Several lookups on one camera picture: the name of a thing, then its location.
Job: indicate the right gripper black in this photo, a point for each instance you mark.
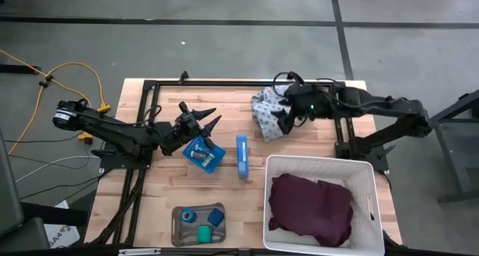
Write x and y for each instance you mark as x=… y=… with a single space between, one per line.
x=311 y=102

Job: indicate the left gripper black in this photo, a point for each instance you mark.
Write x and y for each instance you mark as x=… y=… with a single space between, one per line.
x=179 y=136

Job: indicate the white blue diamond-patterned cloth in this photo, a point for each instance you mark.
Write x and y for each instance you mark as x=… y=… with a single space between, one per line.
x=267 y=125

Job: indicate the small dark vial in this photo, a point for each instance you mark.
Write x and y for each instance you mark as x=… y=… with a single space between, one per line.
x=202 y=149

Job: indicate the small vial with red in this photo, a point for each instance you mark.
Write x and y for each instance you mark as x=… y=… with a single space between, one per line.
x=198 y=155

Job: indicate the small blue perforated basket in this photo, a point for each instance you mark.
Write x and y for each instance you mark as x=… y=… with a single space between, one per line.
x=219 y=154

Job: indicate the small yellowish clear vial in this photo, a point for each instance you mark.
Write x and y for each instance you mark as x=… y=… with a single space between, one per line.
x=208 y=160

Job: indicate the purple cloth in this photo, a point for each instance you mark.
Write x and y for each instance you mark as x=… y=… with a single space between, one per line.
x=310 y=211

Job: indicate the green bandage roll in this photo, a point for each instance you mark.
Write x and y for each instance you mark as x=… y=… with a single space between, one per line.
x=204 y=234

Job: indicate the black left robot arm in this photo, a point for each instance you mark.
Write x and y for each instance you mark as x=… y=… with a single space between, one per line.
x=112 y=130

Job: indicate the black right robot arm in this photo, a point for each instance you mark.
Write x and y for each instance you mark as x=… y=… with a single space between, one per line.
x=393 y=106

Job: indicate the large white textured basket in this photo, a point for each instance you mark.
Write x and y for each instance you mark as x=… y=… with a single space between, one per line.
x=299 y=166

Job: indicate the blue cube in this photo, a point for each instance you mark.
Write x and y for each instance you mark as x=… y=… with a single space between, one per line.
x=216 y=217

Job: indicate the light blue bandage roll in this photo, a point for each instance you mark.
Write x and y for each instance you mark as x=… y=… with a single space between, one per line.
x=183 y=218

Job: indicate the grey translucent plastic bin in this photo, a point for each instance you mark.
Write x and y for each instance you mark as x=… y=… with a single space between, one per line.
x=177 y=235

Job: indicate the silver metal bar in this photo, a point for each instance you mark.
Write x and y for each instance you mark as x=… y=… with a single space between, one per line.
x=138 y=252

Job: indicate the black metal stand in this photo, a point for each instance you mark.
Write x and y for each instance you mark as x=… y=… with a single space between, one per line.
x=454 y=155

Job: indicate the white printed box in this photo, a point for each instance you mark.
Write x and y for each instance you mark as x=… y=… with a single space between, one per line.
x=61 y=237

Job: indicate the black chair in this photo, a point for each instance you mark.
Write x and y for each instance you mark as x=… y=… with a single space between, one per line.
x=11 y=196

